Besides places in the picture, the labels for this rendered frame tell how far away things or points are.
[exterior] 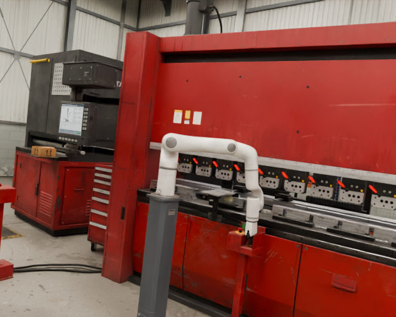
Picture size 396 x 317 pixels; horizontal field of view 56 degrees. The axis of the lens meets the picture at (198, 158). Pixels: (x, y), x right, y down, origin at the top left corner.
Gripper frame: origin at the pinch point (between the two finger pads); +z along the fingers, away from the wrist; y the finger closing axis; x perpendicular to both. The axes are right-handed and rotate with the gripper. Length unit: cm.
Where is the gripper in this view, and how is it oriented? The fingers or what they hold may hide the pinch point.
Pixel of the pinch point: (251, 241)
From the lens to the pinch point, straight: 266.0
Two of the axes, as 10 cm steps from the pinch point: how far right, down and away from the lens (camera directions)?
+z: -0.3, 9.9, 1.2
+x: 8.2, 1.0, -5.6
